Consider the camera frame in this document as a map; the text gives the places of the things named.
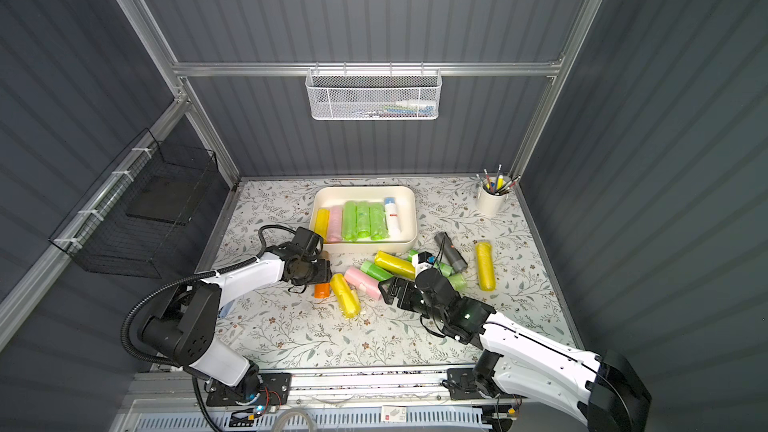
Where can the white blue labelled roll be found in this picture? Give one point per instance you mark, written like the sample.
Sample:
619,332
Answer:
392,217

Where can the floral table mat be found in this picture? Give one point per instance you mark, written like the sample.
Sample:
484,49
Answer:
278,329

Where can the light green roll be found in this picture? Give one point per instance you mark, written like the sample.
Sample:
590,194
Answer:
363,220
458,282
349,222

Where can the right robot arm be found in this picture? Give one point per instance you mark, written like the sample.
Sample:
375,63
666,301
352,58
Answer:
602,391

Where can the yellow roll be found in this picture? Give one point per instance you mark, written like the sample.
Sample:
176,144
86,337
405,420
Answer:
347,298
322,222
395,265
485,268

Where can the white wire wall basket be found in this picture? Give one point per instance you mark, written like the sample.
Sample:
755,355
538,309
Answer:
370,97

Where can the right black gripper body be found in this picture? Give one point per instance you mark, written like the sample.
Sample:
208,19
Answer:
399,293

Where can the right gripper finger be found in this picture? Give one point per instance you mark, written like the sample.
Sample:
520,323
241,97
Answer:
409,305
398,288

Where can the orange trash bag roll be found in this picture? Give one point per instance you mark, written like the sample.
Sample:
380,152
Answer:
322,291

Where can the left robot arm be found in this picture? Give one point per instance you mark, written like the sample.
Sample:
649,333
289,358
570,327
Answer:
175,325

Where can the black wire side basket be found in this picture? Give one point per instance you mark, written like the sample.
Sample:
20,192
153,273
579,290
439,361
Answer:
142,222

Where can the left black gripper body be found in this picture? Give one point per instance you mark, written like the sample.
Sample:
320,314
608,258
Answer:
318,270

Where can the dark green roll upper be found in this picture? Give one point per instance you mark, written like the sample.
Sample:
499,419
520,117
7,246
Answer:
443,267

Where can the pink roll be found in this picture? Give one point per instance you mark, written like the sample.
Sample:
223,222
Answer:
335,224
363,283

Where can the grey trash bag roll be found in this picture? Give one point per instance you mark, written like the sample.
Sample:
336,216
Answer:
449,253

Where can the white pen cup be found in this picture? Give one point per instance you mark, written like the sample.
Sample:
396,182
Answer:
491,196

